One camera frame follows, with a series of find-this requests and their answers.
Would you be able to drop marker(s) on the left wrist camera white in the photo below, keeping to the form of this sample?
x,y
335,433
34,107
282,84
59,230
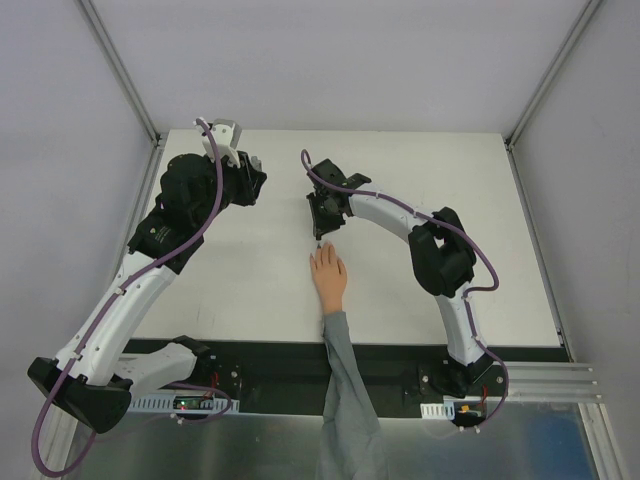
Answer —
x,y
226,134

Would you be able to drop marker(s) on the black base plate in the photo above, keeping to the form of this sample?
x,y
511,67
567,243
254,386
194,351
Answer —
x,y
292,378

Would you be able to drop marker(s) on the right aluminium frame post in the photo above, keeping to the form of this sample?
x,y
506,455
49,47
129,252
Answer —
x,y
577,30

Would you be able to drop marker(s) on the white cable duct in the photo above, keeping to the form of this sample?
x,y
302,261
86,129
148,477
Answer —
x,y
438,411
164,403

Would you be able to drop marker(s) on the grey sleeve forearm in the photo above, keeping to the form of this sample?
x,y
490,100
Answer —
x,y
351,442

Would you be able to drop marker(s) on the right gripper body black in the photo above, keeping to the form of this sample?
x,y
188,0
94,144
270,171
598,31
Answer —
x,y
324,215

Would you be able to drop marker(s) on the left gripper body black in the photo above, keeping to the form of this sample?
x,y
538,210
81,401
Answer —
x,y
251,181

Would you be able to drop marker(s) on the left aluminium frame post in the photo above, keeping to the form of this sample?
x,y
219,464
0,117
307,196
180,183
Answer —
x,y
99,31

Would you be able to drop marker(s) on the left white cable duct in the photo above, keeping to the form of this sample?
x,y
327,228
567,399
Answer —
x,y
164,403

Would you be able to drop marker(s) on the mannequin hand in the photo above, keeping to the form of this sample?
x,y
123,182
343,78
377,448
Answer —
x,y
329,276

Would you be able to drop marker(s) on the right white cable duct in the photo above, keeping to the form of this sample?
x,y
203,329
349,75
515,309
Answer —
x,y
438,411

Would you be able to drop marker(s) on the aluminium rail bar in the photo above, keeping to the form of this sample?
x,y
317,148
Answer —
x,y
553,382

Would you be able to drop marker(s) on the aluminium frame post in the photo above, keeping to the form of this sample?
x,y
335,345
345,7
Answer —
x,y
577,30
99,31

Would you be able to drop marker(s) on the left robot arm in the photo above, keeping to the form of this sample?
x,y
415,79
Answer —
x,y
89,380

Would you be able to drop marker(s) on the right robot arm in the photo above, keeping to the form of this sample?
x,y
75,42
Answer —
x,y
442,258

